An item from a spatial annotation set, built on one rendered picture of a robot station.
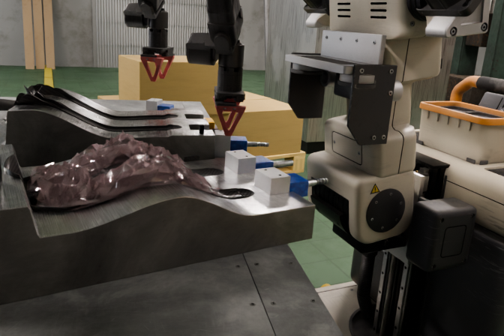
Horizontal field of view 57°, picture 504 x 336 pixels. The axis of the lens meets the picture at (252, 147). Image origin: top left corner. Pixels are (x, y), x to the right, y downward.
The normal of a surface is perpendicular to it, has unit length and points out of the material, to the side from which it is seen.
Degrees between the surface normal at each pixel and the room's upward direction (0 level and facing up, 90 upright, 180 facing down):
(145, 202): 14
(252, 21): 90
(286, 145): 90
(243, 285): 0
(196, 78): 90
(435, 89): 90
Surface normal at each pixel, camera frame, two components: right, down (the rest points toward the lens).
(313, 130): 0.39, 0.26
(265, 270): 0.06, -0.96
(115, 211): -0.18, -0.90
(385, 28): -0.92, 0.18
